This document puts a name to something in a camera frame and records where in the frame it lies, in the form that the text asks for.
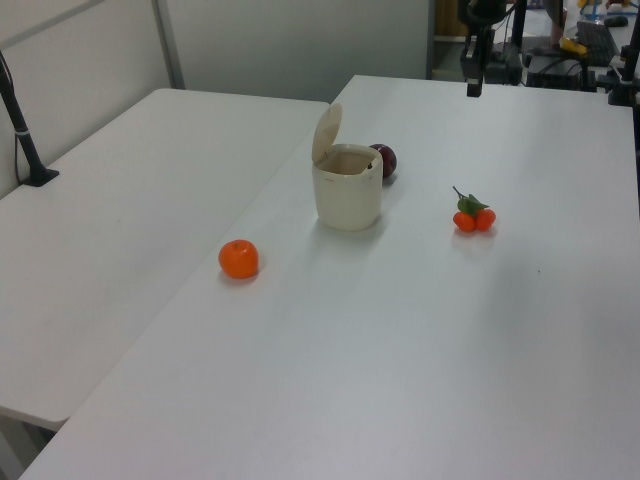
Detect cream bin lid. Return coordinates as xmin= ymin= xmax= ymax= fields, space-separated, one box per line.
xmin=311 ymin=102 xmax=345 ymax=164

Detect black keyboard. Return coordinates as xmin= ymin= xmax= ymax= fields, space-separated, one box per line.
xmin=576 ymin=20 xmax=620 ymax=64

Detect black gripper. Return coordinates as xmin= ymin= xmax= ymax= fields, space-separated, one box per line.
xmin=460 ymin=27 xmax=497 ymax=98

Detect cream plastic garbage bin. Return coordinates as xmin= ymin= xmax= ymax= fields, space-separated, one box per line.
xmin=311 ymin=143 xmax=385 ymax=232

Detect black pole with base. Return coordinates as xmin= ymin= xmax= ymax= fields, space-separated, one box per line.
xmin=0 ymin=49 xmax=60 ymax=187

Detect black clamp stand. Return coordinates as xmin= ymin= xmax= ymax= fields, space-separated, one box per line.
xmin=606 ymin=43 xmax=640 ymax=107

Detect black vertical frame post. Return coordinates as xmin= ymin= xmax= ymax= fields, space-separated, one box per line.
xmin=508 ymin=0 xmax=528 ymax=85

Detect small tangerines with leaves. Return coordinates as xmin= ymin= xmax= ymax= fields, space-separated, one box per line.
xmin=452 ymin=186 xmax=497 ymax=234

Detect orange tangerine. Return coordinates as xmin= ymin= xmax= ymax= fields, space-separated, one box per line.
xmin=217 ymin=239 xmax=261 ymax=280

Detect black equipment box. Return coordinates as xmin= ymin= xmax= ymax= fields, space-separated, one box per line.
xmin=524 ymin=52 xmax=597 ymax=92

